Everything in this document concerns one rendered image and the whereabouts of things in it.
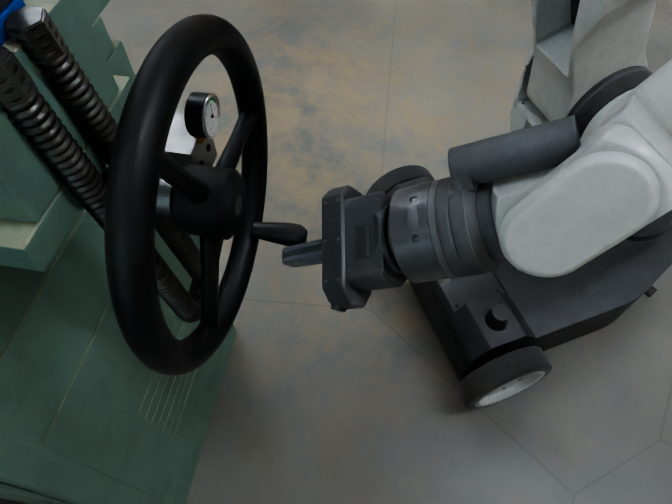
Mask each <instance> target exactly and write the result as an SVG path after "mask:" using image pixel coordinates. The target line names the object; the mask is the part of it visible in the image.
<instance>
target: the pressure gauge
mask: <svg viewBox="0 0 672 504"><path fill-rule="evenodd" d="M210 104H211V106H210ZM211 107H212V110H211ZM212 111H213V115H214V118H211V114H212ZM220 117H221V110H220V103H219V99H218V97H217V95H216V94H215V93H203V92H192V93H191V94H190V95H189V96H188V98H187V101H186V104H185V110H184V121H185V126H186V129H187V131H188V133H189V134H190V135H191V136H194V138H196V139H197V140H198V142H199V144H201V143H204V142H205V141H206V138H208V139H213V138H214V137H215V136H216V134H217V132H218V129H219V125H220Z"/></svg>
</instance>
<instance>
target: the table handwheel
mask: <svg viewBox="0 0 672 504"><path fill-rule="evenodd" d="M209 55H215V56H216V57H217V58H218V59H219V60H220V62H221V63H222V64H223V66H224V68H225V70H226V71H227V74H228V76H229V79H230V82H231V85H232V88H233V91H234V95H235V99H236V104H237V109H238V116H239V117H238V119H237V122H236V124H235V126H234V129H233V131H232V133H231V136H230V138H229V140H228V142H227V144H226V146H225V148H224V150H223V152H222V154H221V156H220V158H219V160H218V162H217V164H216V166H215V167H214V166H206V165H199V164H188V165H186V166H185V167H184V168H183V167H182V166H181V165H180V164H179V163H178V162H177V161H176V160H174V159H173V158H172V157H171V156H170V155H169V154H168V153H167V152H166V151H165V147H166V143H167V139H168V135H169V131H170V128H171V124H172V121H173V117H174V115H175V112H176V109H177V106H178V103H179V101H180V98H181V95H182V93H183V91H184V89H185V86H186V84H187V82H188V80H189V78H190V77H191V75H192V73H193V72H194V70H195V69H196V68H197V66H198V65H199V64H200V63H201V62H202V61H203V60H204V59H205V58H206V57H207V56H209ZM241 153H242V167H241V174H240V173H239V172H238V170H236V166H237V164H238V161H239V159H240V156H241ZM267 165H268V136H267V118H266V108H265V100H264V93H263V88H262V83H261V78H260V74H259V70H258V67H257V64H256V61H255V58H254V56H253V54H252V51H251V49H250V47H249V45H248V43H247V42H246V40H245V38H244V37H243V35H242V34H241V33H240V32H239V31H238V30H237V29H236V28H235V27H234V26H233V25H232V24H231V23H230V22H229V21H227V20H225V19H223V18H221V17H219V16H216V15H212V14H196V15H192V16H188V17H186V18H183V19H181V20H180V21H178V22H177V23H175V24H174V25H173V26H171V27H170V28H169V29H168V30H167V31H165V32H164V33H163V34H162V36H161V37H160V38H159V39H158V40H157V41H156V43H155V44H154V45H153V47H152V48H151V50H150V51H149V53H148V54H147V56H146V58H145V59H144V61H143V63H142V65H141V67H140V69H139V71H138V73H137V75H136V77H135V79H134V81H133V84H132V86H131V88H130V91H129V93H128V96H127V99H126V101H125V104H124V107H123V110H122V114H121V117H120V121H119V124H118V128H117V132H116V136H115V140H114V145H113V149H112V154H111V160H110V166H109V167H105V168H104V170H103V171H102V173H101V176H102V177H104V180H105V181H106V182H107V189H106V200H105V217H104V244H105V262H106V272H107V280H108V286H109V292H110V297H111V301H112V305H113V309H114V313H115V316H116V319H117V322H118V324H119V327H120V329H121V332H122V334H123V337H124V339H125V341H126V343H127V344H128V346H129V348H130V349H131V351H132V352H133V353H134V355H135V356H136V357H137V358H138V359H139V360H140V361H141V362H142V363H143V364H144V365H145V366H146V367H148V368H149V369H151V370H153V371H155V372H157V373H160V374H163V375H170V376H178V375H183V374H187V373H190V372H192V371H194V370H195V369H197V368H199V367H200V366H202V365H203V364H204V363H205V362H207V361H208V360H209V359H210V358H211V356H212V355H213V354H214V353H215V352H216V350H217V349H218V348H219V347H220V345H221V344H222V342H223V341H224V339H225V338H226V336H227V334H228V332H229V331H230V329H231V327H232V325H233V323H234V320H235V318H236V316H237V314H238V311H239V309H240V306H241V304H242V301H243V298H244V295H245V293H246V289H247V286H248V283H249V280H250V276H251V273H252V269H253V265H254V261H255V257H256V252H257V248H258V243H259V238H254V237H252V227H253V224H254V222H262V220H263V213H264V205H265V195H266V183H267ZM156 216H161V217H168V218H172V221H173V223H174V224H175V226H176V227H177V229H178V230H179V231H180V232H181V233H183V234H188V235H195V236H199V239H200V266H201V320H200V324H199V325H198V326H197V328H196V329H195V330H194V331H193V332H192V333H191V334H190V335H189V336H187V337H186V338H184V339H182V340H178V339H176V338H175V337H174V336H173V334H172V333H171V331H170V330H169V328H168V326H167V323H166V321H165V318H164V315H163V311H162V307H161V303H160V298H159V293H158V286H157V278H156V267H155V217H156ZM233 236H234V237H233ZM232 237H233V242H232V246H231V250H230V254H229V258H228V261H227V265H226V268H225V271H224V274H223V277H222V280H221V283H220V285H219V262H220V239H223V240H229V239H231V238H232Z"/></svg>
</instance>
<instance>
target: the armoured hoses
mask: <svg viewBox="0 0 672 504"><path fill-rule="evenodd" d="M4 23H5V31H6V32H7V33H8V35H9V36H10V37H11V39H12V40H13V41H14V43H17V44H20V45H22V46H23V48H24V50H25V51H26V52H28V54H29V55H30V58H31V60H33V61H34V63H36V67H37V68H38V69H41V70H42V76H44V77H47V82H48V84H50V85H52V88H53V91H54V92H56V93H57V94H58V98H59V99H61V100H62V102H63V105H64V106H66V107H67V110H68V112H70V113H71V114H72V118H74V119H75V120H76V122H77V124H78V125H79V126H81V130H82V131H83V132H85V136H86V137H88V138H89V141H90V142H91V143H92V144H93V147H94V148H96V149H97V152H98V153H99V154H100V155H101V158H102V159H104V160H105V163H106V164H107V165H109V166H110V160H111V154H112V149H113V145H114V140H115V136H116V132H117V128H118V124H117V123H116V121H115V119H114V118H113V117H112V115H111V112H109V111H108V110H107V106H106V105H104V104H103V100H102V99H101V98H100V97H99V95H98V92H96V91H95V90H94V86H93V85H92V84H90V82H89V78H88V77H86V76H85V74H84V70H82V69H81V68H80V66H79V63H78V62H77V61H75V59H74V55H73V54H72V53H70V52H69V47H68V46H67V45H65V42H66V41H65V39H64V38H63V36H62V35H61V33H60V32H59V30H58V28H57V27H56V25H55V24H54V22H53V21H52V19H51V18H50V16H49V14H48V13H47V11H46V10H45V8H41V7H39V6H24V7H22V8H20V9H18V10H16V11H14V12H13V13H11V14H9V15H8V16H7V19H6V20H5V22H4ZM0 106H1V108H2V111H3V112H7V113H8V118H9V119H10V120H12V121H14V124H15V127H16V128H20V129H21V134H22V135H24V136H26V138H27V141H28V142H29V143H32V146H33V148H34V149H35V150H38V154H39V155H40V156H41V157H43V160H44V161H45V162H46V163H48V166H49V167H50V168H51V169H52V170H53V172H54V173H55V174H56V175H57V176H58V178H59V179H60V180H61V181H63V184H64V185H65V186H67V189H68V190H69V191H71V192H72V195H74V196H75V197H76V198H77V200H78V201H79V202H80V203H81V205H82V206H83V207H84V208H85V210H86V211H88V212H89V213H90V215H91V216H92V217H93V218H94V220H95V221H96V222H97V223H98V225H99V226H101V228H102V229H103V230H104V217H105V200H106V189H107V182H106V181H105V180H104V177H102V176H101V175H100V172H99V171H98V170H97V169H96V167H95V165H93V164H92V163H91V160H90V159H89V158H88V157H87V155H86V153H85V152H83V151H82V147H80V146H79V145H78V144H77V141H76V140H75V139H74V138H72V134H71V133H70V132H68V131H67V127H66V126H65V125H63V124H62V122H61V119H60V118H58V117H57V116H56V112H55V111H53V110H52V109H51V108H50V104H49V103H47V102H46V101H45V100H44V96H43V95H42V94H40V93H39V92H38V88H37V87H36V84H35V82H34V81H33V80H32V78H31V77H30V75H29V74H28V73H27V71H26V70H25V69H24V67H23V66H22V65H21V63H20V62H19V60H18V59H17V58H16V56H15V55H14V54H13V52H12V51H10V50H9V49H7V48H6V47H2V46H0ZM155 229H156V231H157V232H158V234H159V235H160V236H161V238H162V239H163V241H164V242H165V243H166V245H168V247H169V248H170V250H171V251H172V252H173V254H174V255H175V257H177V259H178V260H179V262H180V263H181V265H182V266H183V268H185V270H186V271H187V273H188V274H189V275H190V276H191V278H192V281H191V285H190V289H189V292H187V290H186V289H185V287H184V286H183V284H181V282H180V281H179V279H178V278H177V277H176V275H175V274H174V272H172V270H171V269H170V267H169V266H168V265H167V263H166V262H165V260H164V259H163V258H162V256H161V255H160V253H159V252H158V251H157V249H156V248H155V267H156V278H157V286H158V293H159V296H160V297H161V298H162V299H163V300H164V301H165V302H166V304H167V305H168V306H169V307H170V309H172V311H173V312H174V313H175V314H176V315H177V317H179V318H180V319H181V320H182V321H184V322H186V323H194V322H196V321H199V319H200V318H201V266H200V251H199V249H198V248H197V246H196V244H195V243H194V241H193V240H192V238H191V237H190V235H188V234H183V233H181V232H180V231H179V230H178V229H177V227H176V226H175V224H174V223H173V221H172V218H168V217H161V216H156V217H155Z"/></svg>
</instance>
